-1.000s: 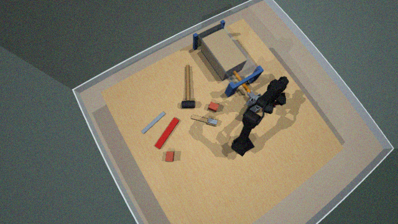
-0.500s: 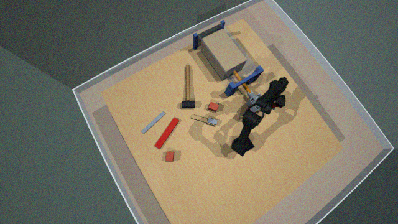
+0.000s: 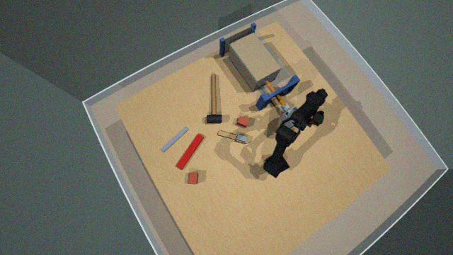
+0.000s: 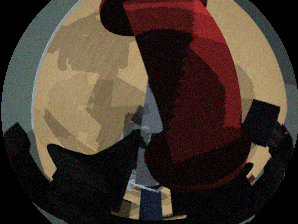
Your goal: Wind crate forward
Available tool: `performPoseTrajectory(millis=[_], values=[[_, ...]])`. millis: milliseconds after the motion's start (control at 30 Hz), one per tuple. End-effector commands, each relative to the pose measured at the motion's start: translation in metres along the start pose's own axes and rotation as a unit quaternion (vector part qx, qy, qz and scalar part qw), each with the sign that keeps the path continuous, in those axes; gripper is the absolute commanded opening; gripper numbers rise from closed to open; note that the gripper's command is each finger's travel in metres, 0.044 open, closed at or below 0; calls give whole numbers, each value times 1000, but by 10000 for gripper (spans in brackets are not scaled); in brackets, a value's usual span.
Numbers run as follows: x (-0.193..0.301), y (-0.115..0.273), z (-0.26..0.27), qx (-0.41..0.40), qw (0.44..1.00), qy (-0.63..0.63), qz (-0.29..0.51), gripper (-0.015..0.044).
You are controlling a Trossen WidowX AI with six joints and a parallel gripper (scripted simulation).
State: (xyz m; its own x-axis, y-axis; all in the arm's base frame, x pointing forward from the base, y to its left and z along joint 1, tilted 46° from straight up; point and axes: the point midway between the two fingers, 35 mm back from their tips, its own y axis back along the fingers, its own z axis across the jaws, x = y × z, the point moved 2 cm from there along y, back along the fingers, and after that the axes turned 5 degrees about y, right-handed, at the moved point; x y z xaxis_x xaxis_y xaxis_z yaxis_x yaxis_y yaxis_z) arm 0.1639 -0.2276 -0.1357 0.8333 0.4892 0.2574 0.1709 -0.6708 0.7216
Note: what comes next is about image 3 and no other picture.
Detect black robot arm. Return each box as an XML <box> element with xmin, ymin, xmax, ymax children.
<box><xmin>263</xmin><ymin>89</ymin><xmax>328</xmax><ymax>178</ymax></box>

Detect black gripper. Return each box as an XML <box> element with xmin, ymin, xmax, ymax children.
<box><xmin>294</xmin><ymin>113</ymin><xmax>314</xmax><ymax>131</ymax></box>

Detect dark blue rectangular frame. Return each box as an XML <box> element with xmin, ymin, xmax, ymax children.
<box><xmin>258</xmin><ymin>78</ymin><xmax>300</xmax><ymax>110</ymax></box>

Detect wooden-handled mallet with black head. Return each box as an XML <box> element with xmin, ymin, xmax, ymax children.
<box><xmin>207</xmin><ymin>74</ymin><xmax>222</xmax><ymax>123</ymax></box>

